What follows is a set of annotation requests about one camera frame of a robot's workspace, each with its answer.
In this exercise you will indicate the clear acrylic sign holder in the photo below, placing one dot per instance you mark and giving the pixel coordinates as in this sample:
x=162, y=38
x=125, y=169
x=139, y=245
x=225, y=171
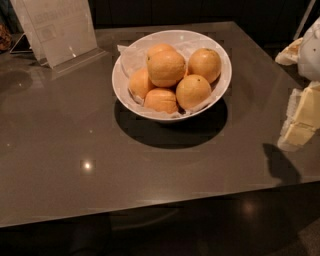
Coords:
x=60, y=32

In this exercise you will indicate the orange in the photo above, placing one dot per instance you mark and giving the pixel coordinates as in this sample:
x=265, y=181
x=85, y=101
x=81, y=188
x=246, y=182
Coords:
x=192, y=90
x=166, y=68
x=161, y=100
x=159, y=48
x=140, y=84
x=206, y=63

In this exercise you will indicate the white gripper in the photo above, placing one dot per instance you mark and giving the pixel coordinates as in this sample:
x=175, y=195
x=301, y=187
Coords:
x=310, y=55

